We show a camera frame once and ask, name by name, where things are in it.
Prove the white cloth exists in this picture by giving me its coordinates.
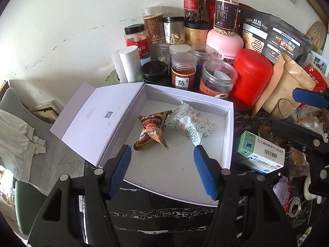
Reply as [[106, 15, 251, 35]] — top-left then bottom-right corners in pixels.
[[0, 108, 47, 183]]

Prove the white charger with cable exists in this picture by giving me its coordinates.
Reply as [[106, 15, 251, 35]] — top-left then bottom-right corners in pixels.
[[287, 176, 320, 217]]

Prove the white paper roll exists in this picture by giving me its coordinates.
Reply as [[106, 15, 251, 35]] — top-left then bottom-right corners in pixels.
[[111, 45, 142, 84]]

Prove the empty clear jar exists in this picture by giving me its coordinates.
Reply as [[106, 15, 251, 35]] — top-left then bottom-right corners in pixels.
[[191, 44, 212, 66]]

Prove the kraft paper bag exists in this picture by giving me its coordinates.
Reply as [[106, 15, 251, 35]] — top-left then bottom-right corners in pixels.
[[252, 53, 316, 116]]

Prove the wooden picture frame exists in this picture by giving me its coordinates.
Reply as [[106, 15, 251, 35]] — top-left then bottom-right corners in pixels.
[[28, 100, 65, 124]]

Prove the red printed bag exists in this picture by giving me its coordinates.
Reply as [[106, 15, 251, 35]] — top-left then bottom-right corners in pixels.
[[303, 64, 327, 92]]

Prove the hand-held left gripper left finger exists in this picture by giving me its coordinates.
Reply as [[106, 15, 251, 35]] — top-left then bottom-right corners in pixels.
[[27, 144, 132, 247]]

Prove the black-lid dark jar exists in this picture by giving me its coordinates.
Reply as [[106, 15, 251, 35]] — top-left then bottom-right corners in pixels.
[[140, 61, 169, 85]]

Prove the dark picture frame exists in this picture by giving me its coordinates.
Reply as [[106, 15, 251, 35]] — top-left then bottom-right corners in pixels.
[[303, 0, 329, 22]]

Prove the pink plastic jar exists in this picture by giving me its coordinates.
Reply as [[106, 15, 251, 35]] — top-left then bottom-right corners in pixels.
[[206, 28, 243, 63]]

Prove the grey patterned chair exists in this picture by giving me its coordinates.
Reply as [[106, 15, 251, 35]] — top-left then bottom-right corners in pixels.
[[0, 87, 86, 197]]

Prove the orange-label clear jar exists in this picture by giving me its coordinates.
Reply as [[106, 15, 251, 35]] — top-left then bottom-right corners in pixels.
[[199, 60, 238, 101]]

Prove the clear jar with orange powder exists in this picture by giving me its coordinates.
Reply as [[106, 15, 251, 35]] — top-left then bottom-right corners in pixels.
[[171, 53, 197, 91]]

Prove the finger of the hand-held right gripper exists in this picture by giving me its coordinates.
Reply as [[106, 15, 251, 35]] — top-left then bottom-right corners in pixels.
[[271, 119, 329, 152], [293, 86, 329, 109]]

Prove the white green medicine box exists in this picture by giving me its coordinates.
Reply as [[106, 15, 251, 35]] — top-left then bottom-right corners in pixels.
[[233, 131, 286, 173]]

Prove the small clear jar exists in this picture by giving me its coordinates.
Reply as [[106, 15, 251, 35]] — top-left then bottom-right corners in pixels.
[[157, 42, 171, 63]]

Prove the tall jar of dried tea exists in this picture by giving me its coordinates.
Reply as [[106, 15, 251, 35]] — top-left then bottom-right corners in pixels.
[[183, 0, 205, 22]]

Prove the brown-label clear jar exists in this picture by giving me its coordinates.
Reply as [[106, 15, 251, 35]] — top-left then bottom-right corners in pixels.
[[141, 6, 165, 45]]

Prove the red plastic canister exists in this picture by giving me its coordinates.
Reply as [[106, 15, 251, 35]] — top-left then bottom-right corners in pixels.
[[231, 48, 273, 112]]

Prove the black-lid jar of seeds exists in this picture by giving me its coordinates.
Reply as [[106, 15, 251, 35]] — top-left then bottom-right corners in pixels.
[[163, 17, 185, 44]]

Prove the white gift box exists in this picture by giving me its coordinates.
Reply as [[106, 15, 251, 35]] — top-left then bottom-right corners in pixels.
[[50, 82, 234, 207]]

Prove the white leaf-print packet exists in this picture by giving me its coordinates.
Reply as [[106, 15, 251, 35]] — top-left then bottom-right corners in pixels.
[[166, 100, 216, 146]]

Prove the black oatmeal pouch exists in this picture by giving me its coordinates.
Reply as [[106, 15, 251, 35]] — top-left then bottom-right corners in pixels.
[[240, 7, 313, 65]]

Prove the red-label spice bottle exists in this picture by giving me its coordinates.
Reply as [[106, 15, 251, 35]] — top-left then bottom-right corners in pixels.
[[124, 24, 149, 59]]

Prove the brown foil snack packet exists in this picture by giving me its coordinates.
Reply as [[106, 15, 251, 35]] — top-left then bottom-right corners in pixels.
[[133, 110, 173, 151]]

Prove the woven round mat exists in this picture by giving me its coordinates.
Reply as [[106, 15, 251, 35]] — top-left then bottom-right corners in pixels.
[[306, 21, 327, 50]]

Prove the dark-label jar of grains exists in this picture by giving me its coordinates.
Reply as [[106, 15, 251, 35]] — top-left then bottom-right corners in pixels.
[[213, 0, 240, 36]]

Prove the small red packet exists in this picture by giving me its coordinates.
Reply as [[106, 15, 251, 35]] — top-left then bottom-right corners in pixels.
[[273, 174, 293, 212]]

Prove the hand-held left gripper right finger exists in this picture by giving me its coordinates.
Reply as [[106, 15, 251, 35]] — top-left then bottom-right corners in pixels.
[[193, 144, 301, 247]]

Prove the white-lid clear jar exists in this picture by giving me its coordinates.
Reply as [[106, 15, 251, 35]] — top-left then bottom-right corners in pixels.
[[169, 44, 191, 56]]

